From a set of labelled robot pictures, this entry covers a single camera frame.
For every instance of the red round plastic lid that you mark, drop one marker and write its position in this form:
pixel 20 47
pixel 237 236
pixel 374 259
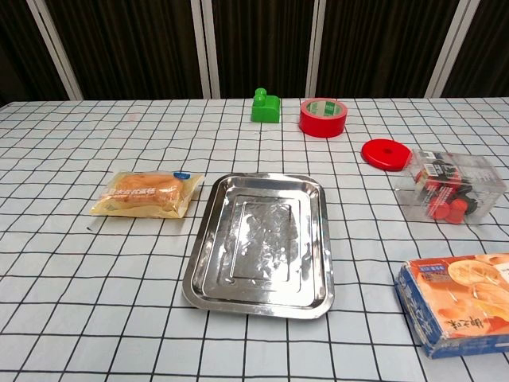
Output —
pixel 385 154

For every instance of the packaged bread in yellow wrapper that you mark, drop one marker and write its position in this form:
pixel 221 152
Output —
pixel 146 194

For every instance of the orange and blue snack box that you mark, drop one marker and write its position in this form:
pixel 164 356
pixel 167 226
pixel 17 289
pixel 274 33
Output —
pixel 457 304

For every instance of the white partition frame post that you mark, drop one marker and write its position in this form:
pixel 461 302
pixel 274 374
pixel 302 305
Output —
pixel 55 49
pixel 317 49
pixel 447 49
pixel 205 49

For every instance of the white checkered tablecloth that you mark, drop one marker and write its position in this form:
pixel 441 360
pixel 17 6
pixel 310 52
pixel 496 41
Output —
pixel 99 298

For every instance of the green plastic toy block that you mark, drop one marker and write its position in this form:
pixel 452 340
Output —
pixel 265 110

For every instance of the red tape roll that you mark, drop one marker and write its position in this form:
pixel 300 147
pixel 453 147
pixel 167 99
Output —
pixel 322 118

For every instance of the clear plastic box with pieces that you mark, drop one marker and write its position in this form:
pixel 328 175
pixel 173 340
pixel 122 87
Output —
pixel 447 186

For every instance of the stainless steel rectangular tray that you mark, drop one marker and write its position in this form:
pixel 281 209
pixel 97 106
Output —
pixel 260 244

